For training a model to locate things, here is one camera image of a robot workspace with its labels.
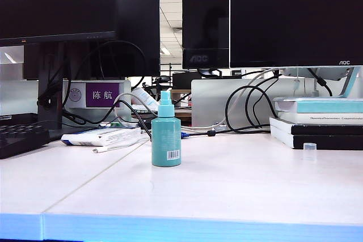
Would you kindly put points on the teal spray bottle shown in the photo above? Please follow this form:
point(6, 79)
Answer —
point(166, 140)

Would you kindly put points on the transparent sprayer lid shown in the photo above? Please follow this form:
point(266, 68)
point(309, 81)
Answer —
point(309, 147)

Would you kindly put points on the wooden desk shelf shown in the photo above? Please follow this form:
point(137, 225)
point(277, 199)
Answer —
point(181, 93)

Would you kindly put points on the silver laptop stand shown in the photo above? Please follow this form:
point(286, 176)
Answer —
point(210, 100)

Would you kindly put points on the white cream tube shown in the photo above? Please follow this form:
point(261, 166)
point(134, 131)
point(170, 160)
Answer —
point(143, 96)

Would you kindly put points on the small green white box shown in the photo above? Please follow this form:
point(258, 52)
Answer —
point(115, 124)

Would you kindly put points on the purple name plate acrylic stand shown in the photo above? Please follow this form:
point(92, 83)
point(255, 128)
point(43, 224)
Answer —
point(102, 95)

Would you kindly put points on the dark monitor without logo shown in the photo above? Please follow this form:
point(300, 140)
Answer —
point(139, 32)

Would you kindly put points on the small AOC monitor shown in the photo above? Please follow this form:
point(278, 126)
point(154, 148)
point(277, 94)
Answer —
point(205, 18)

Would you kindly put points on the blue white medicine box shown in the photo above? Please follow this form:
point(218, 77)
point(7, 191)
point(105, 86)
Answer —
point(93, 137)

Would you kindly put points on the large AOC monitor silver stand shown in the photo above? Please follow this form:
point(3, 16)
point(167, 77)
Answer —
point(295, 18)

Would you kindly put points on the teal white book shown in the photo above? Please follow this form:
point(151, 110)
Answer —
point(326, 106)

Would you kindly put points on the white book with printed spine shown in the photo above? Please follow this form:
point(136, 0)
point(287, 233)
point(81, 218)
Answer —
point(326, 118)

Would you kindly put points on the black book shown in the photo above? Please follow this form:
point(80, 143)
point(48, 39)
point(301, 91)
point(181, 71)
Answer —
point(326, 129)
point(326, 141)

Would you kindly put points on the narrow frosted desk partition panel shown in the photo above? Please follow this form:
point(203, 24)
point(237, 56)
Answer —
point(17, 97)

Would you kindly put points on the black keyboard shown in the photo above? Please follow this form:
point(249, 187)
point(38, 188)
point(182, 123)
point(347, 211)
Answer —
point(20, 140)

